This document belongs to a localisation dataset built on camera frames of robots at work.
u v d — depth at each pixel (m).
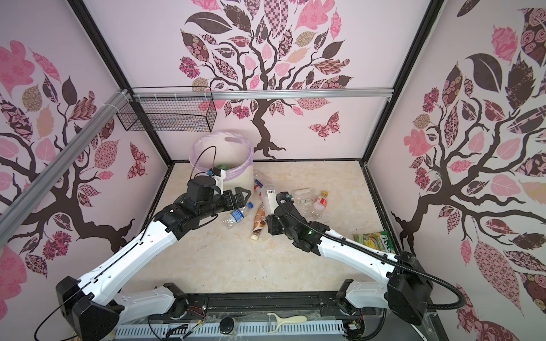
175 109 0.95
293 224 0.58
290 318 0.71
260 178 1.08
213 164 0.86
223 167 1.01
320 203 0.97
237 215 0.92
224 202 0.64
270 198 0.79
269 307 0.75
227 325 0.62
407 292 0.40
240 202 0.64
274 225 0.69
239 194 0.64
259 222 0.92
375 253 0.46
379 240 0.87
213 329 0.70
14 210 0.50
